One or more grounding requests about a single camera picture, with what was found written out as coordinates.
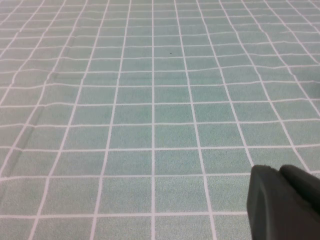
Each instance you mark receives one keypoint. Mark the green white checked tablecloth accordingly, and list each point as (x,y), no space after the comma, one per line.
(150,100)

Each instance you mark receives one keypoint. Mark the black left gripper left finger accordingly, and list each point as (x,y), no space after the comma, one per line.
(270,207)

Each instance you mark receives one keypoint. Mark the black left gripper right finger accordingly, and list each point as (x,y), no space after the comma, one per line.
(302,185)

